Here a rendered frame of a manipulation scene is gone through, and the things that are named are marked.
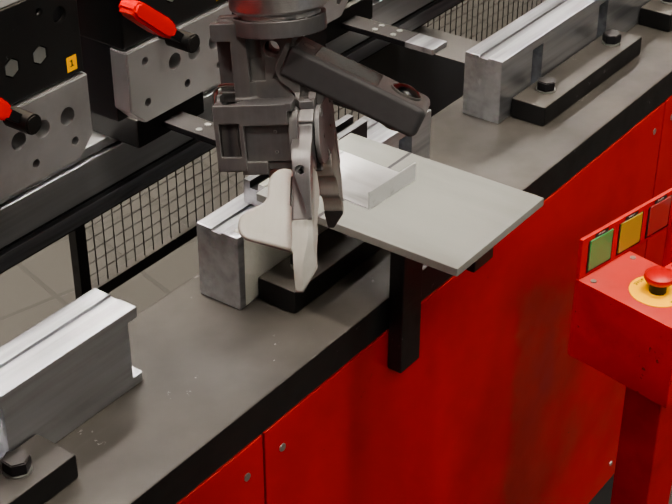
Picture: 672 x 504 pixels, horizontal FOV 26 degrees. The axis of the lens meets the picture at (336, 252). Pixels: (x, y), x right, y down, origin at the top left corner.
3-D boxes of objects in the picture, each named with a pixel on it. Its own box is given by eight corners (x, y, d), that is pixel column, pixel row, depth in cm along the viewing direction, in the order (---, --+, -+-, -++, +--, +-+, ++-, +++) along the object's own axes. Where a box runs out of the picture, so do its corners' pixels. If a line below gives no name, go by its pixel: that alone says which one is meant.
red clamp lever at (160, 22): (143, -1, 126) (203, 38, 134) (108, -12, 128) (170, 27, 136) (135, 18, 125) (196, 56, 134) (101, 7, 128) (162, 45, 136)
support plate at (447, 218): (457, 277, 149) (457, 269, 148) (256, 200, 162) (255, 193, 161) (543, 205, 161) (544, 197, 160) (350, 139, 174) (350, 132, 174)
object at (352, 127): (265, 209, 164) (264, 186, 163) (244, 201, 166) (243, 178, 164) (367, 142, 178) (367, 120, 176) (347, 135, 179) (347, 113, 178)
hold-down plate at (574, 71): (543, 127, 202) (545, 108, 200) (509, 117, 204) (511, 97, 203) (640, 54, 222) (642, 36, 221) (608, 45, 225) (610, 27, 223)
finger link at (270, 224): (240, 293, 111) (246, 177, 113) (316, 292, 110) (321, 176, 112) (230, 283, 108) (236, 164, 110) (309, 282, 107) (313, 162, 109)
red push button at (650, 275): (660, 308, 182) (663, 284, 180) (634, 295, 185) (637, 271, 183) (679, 295, 184) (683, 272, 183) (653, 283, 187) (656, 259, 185)
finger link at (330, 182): (281, 199, 126) (260, 132, 118) (349, 197, 125) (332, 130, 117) (277, 228, 124) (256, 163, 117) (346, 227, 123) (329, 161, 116)
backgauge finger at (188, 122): (236, 186, 166) (235, 147, 163) (72, 124, 179) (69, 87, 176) (300, 146, 174) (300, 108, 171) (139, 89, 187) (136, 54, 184)
